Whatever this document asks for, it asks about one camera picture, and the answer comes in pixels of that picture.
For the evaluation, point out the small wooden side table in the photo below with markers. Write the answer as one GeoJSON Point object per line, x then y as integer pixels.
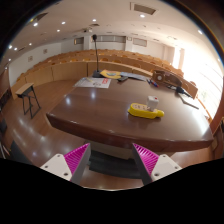
{"type": "Point", "coordinates": [25, 89]}

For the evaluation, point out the rows of wooden auditorium seats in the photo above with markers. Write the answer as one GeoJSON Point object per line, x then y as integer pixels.
{"type": "Point", "coordinates": [66, 70]}

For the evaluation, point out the white printed paper sheet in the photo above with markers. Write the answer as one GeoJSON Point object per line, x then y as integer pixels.
{"type": "Point", "coordinates": [93, 83]}

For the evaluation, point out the black remote control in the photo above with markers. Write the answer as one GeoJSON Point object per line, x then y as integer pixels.
{"type": "Point", "coordinates": [122, 79]}

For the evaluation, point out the recessed ceiling lights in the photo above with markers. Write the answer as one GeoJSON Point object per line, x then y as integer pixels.
{"type": "Point", "coordinates": [142, 15]}

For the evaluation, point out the ceiling projector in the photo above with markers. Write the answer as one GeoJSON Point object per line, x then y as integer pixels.
{"type": "Point", "coordinates": [88, 30]}

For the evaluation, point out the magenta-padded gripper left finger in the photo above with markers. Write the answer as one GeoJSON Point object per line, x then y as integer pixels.
{"type": "Point", "coordinates": [78, 156]}

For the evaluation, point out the yellow folder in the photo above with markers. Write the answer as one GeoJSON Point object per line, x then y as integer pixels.
{"type": "Point", "coordinates": [111, 74]}

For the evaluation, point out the wooden desk organizer with clock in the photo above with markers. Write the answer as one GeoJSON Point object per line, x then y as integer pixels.
{"type": "Point", "coordinates": [165, 78]}

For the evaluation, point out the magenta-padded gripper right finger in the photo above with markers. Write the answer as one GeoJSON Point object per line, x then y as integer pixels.
{"type": "Point", "coordinates": [146, 158]}

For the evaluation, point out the yellow power strip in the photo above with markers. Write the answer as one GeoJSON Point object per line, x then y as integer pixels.
{"type": "Point", "coordinates": [141, 111]}

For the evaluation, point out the marker pen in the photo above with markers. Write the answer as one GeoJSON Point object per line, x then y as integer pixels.
{"type": "Point", "coordinates": [155, 84]}
{"type": "Point", "coordinates": [150, 82]}

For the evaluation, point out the black gooseneck desk microphone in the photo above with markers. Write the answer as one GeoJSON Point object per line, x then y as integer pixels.
{"type": "Point", "coordinates": [97, 74]}

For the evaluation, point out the large ceiling air vent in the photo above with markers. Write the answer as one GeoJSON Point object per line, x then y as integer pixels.
{"type": "Point", "coordinates": [144, 8]}

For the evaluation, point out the blue booklet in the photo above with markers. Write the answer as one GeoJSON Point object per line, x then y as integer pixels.
{"type": "Point", "coordinates": [135, 76]}

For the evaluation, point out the small ceiling air vent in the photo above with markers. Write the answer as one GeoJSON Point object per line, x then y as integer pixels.
{"type": "Point", "coordinates": [40, 16]}

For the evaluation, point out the small black box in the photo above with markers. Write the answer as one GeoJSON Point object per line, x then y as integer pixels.
{"type": "Point", "coordinates": [181, 90]}

